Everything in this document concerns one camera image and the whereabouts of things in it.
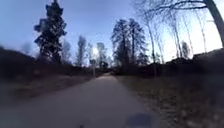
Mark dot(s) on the row of bare trees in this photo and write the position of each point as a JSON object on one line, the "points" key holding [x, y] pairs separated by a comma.
{"points": [[176, 38]]}

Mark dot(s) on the dry grass verge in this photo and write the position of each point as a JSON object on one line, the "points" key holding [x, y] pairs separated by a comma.
{"points": [[173, 96]]}

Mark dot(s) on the large leaning bare tree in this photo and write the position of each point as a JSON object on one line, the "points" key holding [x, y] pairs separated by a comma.
{"points": [[216, 20]]}

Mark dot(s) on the pole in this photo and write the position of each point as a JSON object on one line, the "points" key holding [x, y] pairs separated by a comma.
{"points": [[93, 69]]}

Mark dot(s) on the grey paved path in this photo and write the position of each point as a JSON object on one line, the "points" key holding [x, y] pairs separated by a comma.
{"points": [[96, 100]]}

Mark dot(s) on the dark hedge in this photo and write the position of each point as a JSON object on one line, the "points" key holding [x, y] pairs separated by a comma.
{"points": [[186, 65], [16, 65]]}

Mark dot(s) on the slim tree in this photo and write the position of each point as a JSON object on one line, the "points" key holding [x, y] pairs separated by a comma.
{"points": [[81, 50], [101, 53]]}

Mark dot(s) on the tall dark conifer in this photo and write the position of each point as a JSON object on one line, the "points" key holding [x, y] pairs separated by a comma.
{"points": [[51, 33]]}

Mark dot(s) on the dark pine tree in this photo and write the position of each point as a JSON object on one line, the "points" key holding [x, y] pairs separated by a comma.
{"points": [[135, 40], [121, 43]]}

